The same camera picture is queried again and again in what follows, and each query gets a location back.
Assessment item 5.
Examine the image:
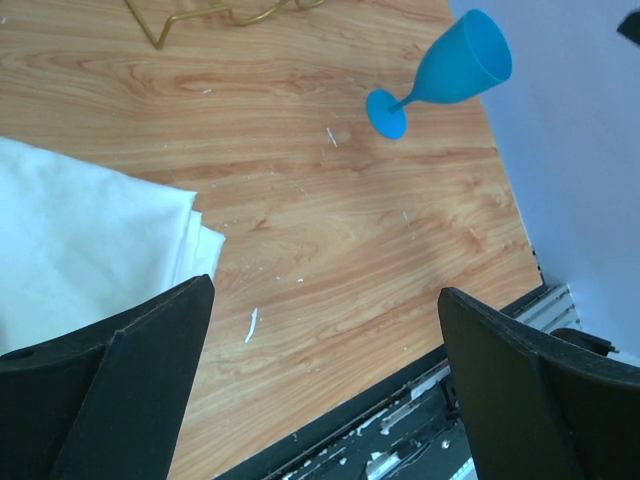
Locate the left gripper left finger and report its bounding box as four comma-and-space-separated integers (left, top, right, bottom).
1, 275, 215, 479

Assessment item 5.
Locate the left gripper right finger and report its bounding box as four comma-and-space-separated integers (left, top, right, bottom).
438, 288, 639, 479

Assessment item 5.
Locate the blue wine glass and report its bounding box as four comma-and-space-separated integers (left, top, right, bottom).
366, 9, 513, 140

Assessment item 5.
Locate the folded beige cloth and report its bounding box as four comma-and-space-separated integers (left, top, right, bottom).
1, 138, 225, 353

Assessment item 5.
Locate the gold wire glass rack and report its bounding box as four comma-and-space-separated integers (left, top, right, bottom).
122, 0, 326, 51

